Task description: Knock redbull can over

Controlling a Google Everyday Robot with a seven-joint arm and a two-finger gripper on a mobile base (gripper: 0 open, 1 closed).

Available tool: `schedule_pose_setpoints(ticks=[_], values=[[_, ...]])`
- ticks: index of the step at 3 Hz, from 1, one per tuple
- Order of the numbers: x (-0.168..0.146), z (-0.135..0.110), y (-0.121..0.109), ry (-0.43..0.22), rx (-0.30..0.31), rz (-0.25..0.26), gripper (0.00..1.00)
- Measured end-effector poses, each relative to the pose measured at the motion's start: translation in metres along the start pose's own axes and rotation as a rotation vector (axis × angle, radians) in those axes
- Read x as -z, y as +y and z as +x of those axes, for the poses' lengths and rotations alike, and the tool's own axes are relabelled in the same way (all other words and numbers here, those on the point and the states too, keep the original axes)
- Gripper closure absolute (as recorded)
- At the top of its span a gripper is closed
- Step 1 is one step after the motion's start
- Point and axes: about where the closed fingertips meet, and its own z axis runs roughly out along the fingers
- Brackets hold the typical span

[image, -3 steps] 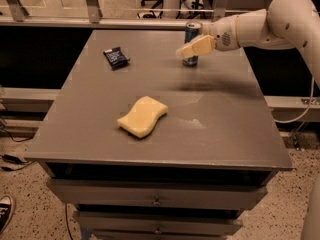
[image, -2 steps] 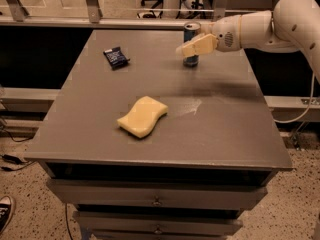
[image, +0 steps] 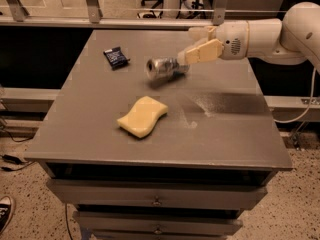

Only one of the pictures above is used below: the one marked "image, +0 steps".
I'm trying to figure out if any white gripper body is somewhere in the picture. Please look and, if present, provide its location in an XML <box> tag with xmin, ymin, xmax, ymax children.
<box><xmin>216</xmin><ymin>20</ymin><xmax>249</xmax><ymax>60</ymax></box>

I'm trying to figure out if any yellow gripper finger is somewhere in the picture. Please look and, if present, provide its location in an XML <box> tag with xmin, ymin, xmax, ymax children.
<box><xmin>188</xmin><ymin>26</ymin><xmax>217</xmax><ymax>41</ymax></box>
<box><xmin>177</xmin><ymin>39</ymin><xmax>223</xmax><ymax>65</ymax></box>

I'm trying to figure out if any Red Bull can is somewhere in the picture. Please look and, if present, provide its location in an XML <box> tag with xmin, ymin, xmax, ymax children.
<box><xmin>146</xmin><ymin>57</ymin><xmax>189</xmax><ymax>80</ymax></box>

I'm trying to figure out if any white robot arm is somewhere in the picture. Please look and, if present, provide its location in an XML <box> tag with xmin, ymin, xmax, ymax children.
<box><xmin>177</xmin><ymin>2</ymin><xmax>320</xmax><ymax>71</ymax></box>

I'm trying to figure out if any black office chair base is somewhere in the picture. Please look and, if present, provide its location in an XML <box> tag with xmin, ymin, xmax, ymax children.
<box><xmin>137</xmin><ymin>0</ymin><xmax>205</xmax><ymax>19</ymax></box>

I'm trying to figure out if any dark blue snack packet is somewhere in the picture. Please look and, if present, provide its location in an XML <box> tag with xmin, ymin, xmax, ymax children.
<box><xmin>103</xmin><ymin>47</ymin><xmax>129</xmax><ymax>70</ymax></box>

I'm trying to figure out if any yellow sponge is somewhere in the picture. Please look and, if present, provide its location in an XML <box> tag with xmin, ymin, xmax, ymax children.
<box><xmin>117</xmin><ymin>96</ymin><xmax>168</xmax><ymax>138</ymax></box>

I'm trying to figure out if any grey drawer cabinet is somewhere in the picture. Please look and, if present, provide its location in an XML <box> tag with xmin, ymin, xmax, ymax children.
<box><xmin>26</xmin><ymin>30</ymin><xmax>292</xmax><ymax>240</ymax></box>

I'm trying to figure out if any top grey drawer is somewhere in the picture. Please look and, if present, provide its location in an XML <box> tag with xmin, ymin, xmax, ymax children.
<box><xmin>47</xmin><ymin>179</ymin><xmax>267</xmax><ymax>210</ymax></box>

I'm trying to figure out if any grey drawer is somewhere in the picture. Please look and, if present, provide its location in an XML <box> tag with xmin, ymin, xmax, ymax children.
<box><xmin>47</xmin><ymin>179</ymin><xmax>267</xmax><ymax>210</ymax></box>
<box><xmin>73</xmin><ymin>212</ymin><xmax>242</xmax><ymax>235</ymax></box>

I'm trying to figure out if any black and white sneaker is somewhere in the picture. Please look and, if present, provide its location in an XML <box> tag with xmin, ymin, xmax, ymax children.
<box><xmin>0</xmin><ymin>195</ymin><xmax>15</xmax><ymax>235</ymax></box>

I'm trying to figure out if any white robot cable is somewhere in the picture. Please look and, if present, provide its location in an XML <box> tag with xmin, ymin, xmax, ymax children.
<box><xmin>273</xmin><ymin>67</ymin><xmax>318</xmax><ymax>125</ymax></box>

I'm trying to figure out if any metal railing frame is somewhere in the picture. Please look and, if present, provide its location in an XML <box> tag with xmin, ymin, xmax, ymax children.
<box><xmin>0</xmin><ymin>0</ymin><xmax>284</xmax><ymax>29</ymax></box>

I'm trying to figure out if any black floor cable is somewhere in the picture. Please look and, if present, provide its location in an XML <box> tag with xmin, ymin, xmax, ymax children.
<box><xmin>0</xmin><ymin>117</ymin><xmax>36</xmax><ymax>173</ymax></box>

